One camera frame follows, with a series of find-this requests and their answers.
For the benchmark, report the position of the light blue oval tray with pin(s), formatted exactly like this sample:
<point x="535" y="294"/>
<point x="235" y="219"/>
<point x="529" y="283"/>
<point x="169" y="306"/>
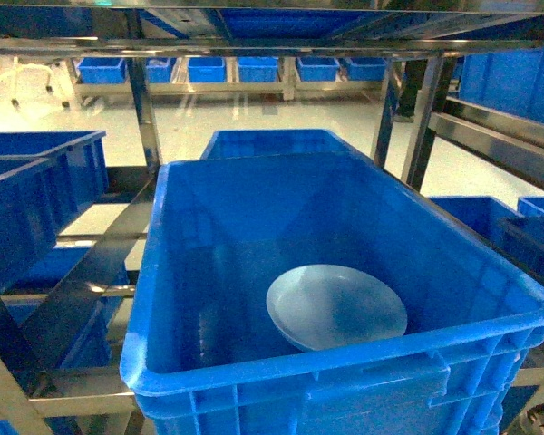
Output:
<point x="319" y="307"/>

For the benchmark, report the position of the large blue crate on shelf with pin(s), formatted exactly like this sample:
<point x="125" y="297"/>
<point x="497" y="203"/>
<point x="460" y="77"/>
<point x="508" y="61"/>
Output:
<point x="202" y="355"/>

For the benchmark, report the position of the blue crate shelf left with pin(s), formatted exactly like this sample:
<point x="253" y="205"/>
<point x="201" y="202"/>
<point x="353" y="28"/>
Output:
<point x="47" y="180"/>

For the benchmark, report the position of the blue crate behind large crate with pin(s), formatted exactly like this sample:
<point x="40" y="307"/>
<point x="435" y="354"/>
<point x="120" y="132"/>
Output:
<point x="226" y="144"/>

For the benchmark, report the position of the steel shelf rack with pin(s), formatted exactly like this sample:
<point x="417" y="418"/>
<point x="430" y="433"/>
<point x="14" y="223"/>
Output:
<point x="64" y="360"/>

